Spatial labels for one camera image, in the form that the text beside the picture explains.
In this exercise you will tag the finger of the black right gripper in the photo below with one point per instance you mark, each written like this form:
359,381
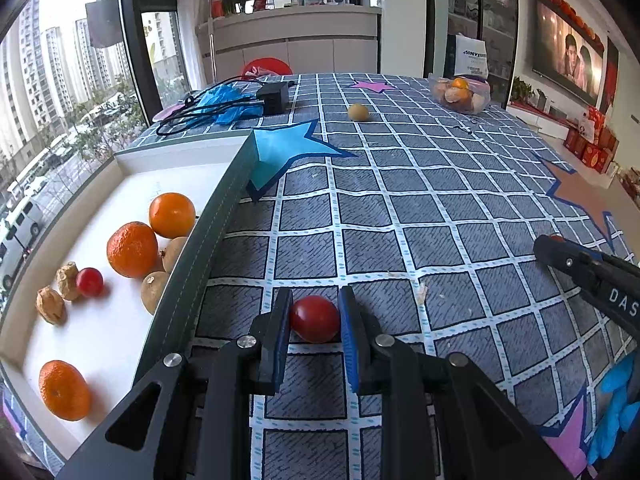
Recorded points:
564,255

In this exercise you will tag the red cherry tomato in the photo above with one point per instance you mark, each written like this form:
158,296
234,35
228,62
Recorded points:
89,282
315,319

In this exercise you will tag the blue gloved right hand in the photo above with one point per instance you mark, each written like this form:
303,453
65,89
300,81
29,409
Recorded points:
620,412

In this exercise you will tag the white cabinet counter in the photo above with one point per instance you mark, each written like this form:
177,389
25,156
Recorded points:
310,39

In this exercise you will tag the wrinkled mandarin orange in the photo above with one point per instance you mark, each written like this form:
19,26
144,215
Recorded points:
132,250

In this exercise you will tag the red round stool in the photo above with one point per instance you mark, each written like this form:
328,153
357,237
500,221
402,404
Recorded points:
266,66

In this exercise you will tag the white tray with green rim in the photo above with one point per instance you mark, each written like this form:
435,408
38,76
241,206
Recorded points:
104,337

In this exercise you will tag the checkered blue tablecloth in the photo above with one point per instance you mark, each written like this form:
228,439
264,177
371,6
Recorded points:
431,217

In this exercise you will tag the white paper bag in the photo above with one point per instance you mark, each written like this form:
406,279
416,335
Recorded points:
470,57

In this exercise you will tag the tan longan in tray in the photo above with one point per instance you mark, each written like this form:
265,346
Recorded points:
152,289

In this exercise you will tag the wall mounted television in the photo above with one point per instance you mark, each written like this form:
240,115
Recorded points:
565,52

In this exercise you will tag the tan longan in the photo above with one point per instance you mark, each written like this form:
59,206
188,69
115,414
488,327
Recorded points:
171,253
358,112
152,289

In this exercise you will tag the mandarin orange near corner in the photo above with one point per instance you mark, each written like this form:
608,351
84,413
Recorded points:
64,391

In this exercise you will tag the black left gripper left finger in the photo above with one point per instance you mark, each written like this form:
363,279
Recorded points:
190,418

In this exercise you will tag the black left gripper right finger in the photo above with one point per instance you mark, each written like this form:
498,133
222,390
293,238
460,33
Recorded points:
440,416

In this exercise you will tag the smooth small orange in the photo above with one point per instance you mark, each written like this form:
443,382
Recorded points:
172,215

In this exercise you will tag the black power adapter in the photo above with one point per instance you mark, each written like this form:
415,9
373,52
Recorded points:
274,97

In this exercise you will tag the brown walnut in tray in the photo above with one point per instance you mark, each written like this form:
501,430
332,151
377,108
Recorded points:
50,305

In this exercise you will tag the clear glass fruit bowl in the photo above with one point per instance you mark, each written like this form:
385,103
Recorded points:
465,95

